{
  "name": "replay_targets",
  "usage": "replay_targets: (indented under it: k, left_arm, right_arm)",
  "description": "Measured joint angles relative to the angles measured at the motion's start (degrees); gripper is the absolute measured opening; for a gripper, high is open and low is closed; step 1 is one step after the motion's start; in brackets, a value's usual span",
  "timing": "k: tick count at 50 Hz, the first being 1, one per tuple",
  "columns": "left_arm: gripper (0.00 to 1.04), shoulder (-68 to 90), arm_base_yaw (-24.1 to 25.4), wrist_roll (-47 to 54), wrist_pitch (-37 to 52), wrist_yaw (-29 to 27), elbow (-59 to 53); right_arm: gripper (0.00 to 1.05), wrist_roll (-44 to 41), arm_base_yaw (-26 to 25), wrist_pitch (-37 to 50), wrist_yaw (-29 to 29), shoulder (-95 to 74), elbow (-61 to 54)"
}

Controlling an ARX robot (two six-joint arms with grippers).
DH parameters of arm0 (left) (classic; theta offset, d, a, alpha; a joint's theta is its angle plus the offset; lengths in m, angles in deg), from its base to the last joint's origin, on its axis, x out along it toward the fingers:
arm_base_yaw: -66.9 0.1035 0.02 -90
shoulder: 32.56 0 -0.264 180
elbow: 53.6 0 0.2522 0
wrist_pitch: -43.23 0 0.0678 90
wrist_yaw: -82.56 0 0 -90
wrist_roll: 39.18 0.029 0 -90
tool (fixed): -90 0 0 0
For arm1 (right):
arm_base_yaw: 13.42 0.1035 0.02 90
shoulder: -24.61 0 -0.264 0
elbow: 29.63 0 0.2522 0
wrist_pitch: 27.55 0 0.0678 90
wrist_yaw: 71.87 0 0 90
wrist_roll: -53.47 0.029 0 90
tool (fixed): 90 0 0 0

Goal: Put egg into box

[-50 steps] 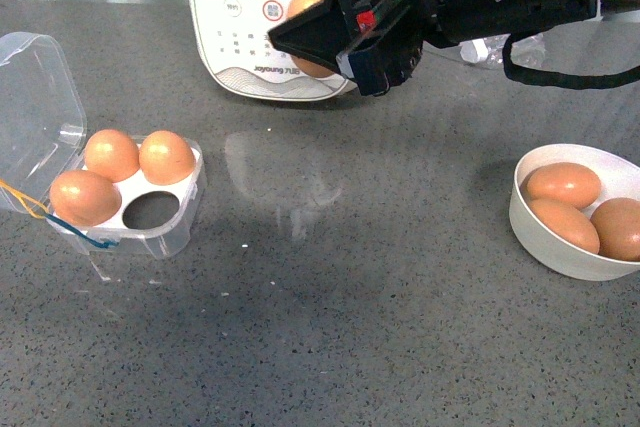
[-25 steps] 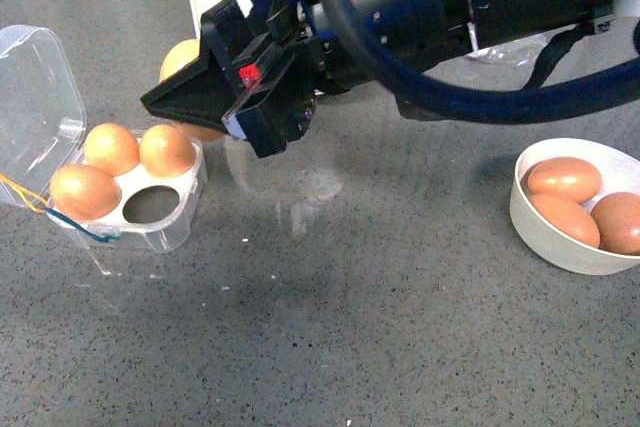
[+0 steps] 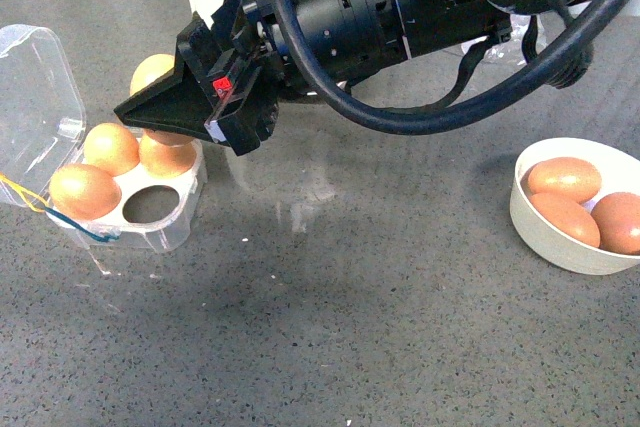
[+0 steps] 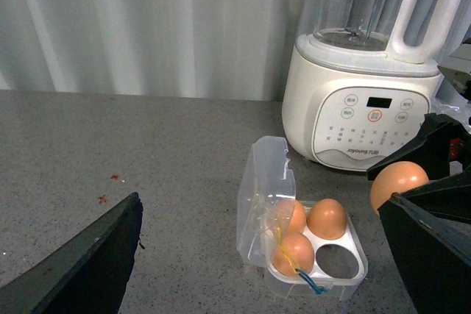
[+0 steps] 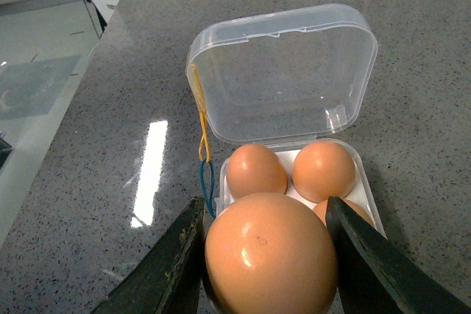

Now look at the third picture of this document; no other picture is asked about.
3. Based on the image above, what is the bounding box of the clear plastic egg box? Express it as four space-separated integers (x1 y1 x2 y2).
1 24 207 253

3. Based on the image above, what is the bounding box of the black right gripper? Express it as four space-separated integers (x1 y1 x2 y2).
114 0 283 156

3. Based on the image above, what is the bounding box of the brown egg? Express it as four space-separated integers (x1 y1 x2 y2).
49 163 122 221
591 192 639 255
529 193 601 248
139 134 197 179
84 123 140 177
129 53 175 96
526 157 602 204

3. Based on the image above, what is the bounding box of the brown egg front right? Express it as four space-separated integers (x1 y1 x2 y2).
529 193 601 248

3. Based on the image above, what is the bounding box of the brown egg front left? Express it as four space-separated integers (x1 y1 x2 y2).
526 157 602 204

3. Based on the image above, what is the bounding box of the brown egg back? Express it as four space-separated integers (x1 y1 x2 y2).
591 192 639 255

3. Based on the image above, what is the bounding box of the brown egg top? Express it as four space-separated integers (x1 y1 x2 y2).
129 53 175 96

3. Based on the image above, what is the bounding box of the brown egg in box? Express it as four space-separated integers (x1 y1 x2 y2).
84 123 140 177
49 163 122 221
139 134 197 179

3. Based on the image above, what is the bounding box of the black thick cable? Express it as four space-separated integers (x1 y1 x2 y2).
251 0 640 137

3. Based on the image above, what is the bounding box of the clear plastic bag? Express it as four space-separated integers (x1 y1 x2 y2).
483 15 531 67

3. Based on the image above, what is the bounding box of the white ceramic bowl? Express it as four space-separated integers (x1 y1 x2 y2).
509 137 639 276

